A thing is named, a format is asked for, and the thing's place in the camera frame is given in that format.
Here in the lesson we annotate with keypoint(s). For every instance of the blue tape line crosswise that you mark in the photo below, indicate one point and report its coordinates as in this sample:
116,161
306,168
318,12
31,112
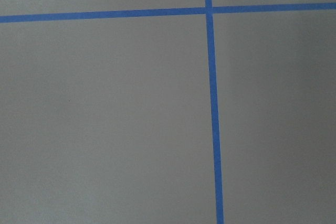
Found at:
166,12

